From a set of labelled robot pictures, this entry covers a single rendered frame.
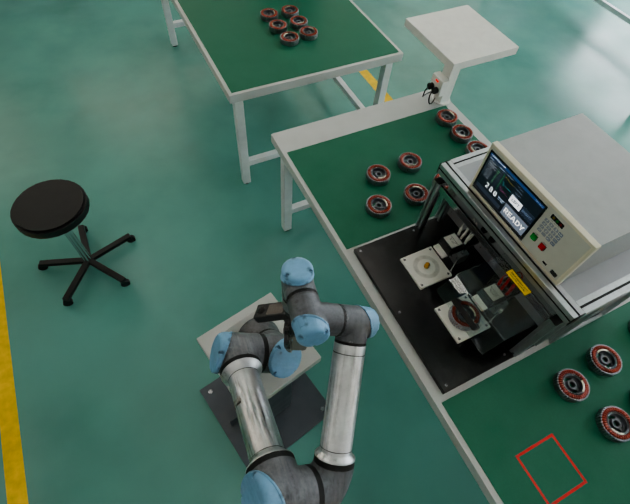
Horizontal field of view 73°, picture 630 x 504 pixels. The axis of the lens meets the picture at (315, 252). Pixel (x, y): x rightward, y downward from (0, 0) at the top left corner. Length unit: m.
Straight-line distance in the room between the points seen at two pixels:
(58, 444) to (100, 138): 2.06
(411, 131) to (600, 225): 1.19
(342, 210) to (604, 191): 0.96
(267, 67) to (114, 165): 1.31
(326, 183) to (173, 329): 1.16
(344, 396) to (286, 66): 2.03
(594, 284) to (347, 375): 0.87
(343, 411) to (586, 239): 0.79
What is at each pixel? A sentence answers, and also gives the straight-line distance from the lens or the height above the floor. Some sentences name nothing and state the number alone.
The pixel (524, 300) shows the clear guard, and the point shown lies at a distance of 1.48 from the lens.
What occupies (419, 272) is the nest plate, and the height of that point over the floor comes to 0.78.
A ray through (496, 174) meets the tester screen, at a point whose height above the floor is 1.24.
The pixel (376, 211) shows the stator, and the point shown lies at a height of 0.79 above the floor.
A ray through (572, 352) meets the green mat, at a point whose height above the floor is 0.75.
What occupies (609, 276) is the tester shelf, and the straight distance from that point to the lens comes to 1.62.
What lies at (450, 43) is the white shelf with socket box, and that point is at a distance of 2.12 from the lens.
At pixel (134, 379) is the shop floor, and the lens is 2.44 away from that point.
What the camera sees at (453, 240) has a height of 0.92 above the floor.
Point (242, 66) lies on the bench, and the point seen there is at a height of 0.75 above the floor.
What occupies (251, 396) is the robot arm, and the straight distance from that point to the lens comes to 1.15.
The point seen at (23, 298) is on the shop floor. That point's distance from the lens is 2.88.
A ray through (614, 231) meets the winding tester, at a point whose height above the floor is 1.32.
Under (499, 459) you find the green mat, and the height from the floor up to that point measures 0.75.
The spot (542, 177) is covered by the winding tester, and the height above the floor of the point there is 1.32.
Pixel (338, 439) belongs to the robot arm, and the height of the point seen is 1.19.
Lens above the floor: 2.22
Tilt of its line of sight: 57 degrees down
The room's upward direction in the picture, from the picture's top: 6 degrees clockwise
